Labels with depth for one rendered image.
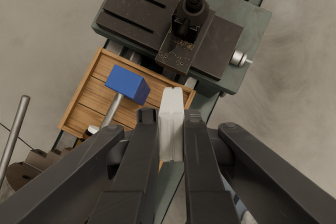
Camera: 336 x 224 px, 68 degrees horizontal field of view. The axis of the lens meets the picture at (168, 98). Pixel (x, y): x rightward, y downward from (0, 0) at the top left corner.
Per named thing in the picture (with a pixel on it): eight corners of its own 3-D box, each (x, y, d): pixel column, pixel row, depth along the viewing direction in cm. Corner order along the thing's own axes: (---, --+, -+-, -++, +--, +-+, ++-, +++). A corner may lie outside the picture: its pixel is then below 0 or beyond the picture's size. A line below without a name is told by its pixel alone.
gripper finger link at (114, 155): (157, 166, 13) (101, 167, 13) (163, 129, 18) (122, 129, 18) (156, 140, 13) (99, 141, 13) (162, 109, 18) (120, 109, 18)
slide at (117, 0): (218, 82, 79) (221, 79, 75) (98, 27, 82) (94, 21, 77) (240, 32, 81) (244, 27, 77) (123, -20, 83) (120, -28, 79)
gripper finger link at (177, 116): (171, 115, 14) (184, 115, 14) (173, 86, 21) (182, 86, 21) (172, 162, 15) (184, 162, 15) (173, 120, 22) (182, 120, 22)
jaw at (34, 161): (52, 196, 59) (9, 174, 60) (61, 191, 64) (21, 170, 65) (73, 154, 60) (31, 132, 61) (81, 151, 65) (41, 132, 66)
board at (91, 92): (157, 173, 82) (157, 176, 78) (62, 127, 84) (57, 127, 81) (195, 92, 85) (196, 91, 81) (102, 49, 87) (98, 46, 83)
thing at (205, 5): (200, 31, 61) (202, 26, 58) (171, 18, 62) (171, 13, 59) (213, 3, 62) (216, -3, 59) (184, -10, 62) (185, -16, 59)
